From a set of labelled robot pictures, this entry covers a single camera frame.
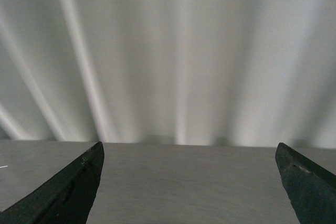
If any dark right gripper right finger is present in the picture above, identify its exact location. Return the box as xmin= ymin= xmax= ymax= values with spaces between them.
xmin=275 ymin=143 xmax=335 ymax=223

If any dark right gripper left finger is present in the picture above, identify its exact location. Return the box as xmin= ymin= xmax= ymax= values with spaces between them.
xmin=1 ymin=142 xmax=104 ymax=223

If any white pleated curtain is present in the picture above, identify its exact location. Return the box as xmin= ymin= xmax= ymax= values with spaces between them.
xmin=1 ymin=0 xmax=335 ymax=148

